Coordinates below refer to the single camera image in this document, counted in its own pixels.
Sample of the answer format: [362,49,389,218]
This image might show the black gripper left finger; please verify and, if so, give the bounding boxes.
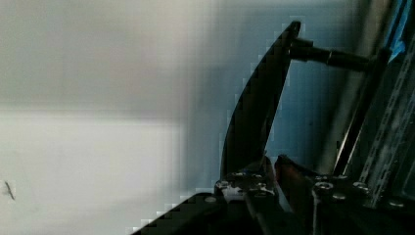
[214,156,288,235]

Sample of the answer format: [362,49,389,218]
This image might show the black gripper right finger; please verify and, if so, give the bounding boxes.
[274,155,346,235]

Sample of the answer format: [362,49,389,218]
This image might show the black silver toaster oven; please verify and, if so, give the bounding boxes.
[182,0,415,210]

